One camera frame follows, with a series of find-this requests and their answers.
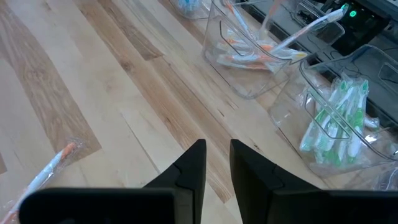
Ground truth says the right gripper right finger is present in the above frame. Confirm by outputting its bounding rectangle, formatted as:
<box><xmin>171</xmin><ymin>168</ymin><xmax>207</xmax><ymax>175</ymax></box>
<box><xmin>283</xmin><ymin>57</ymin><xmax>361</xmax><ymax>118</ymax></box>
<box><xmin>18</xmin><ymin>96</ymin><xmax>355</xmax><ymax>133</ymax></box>
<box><xmin>229</xmin><ymin>138</ymin><xmax>398</xmax><ymax>224</ymax></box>

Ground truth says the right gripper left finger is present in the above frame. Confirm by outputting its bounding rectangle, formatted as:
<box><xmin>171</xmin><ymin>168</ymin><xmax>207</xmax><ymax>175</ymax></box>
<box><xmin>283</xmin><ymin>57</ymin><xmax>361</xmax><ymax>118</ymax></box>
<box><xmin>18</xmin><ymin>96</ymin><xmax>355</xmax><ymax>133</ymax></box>
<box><xmin>18</xmin><ymin>138</ymin><xmax>208</xmax><ymax>224</ymax></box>

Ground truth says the black computer tower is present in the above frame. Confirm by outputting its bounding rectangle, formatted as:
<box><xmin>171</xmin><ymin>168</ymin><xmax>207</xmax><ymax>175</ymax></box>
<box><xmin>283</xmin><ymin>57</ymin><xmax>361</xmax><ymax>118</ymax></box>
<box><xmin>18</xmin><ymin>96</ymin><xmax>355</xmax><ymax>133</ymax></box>
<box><xmin>320</xmin><ymin>0</ymin><xmax>392</xmax><ymax>57</ymax></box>

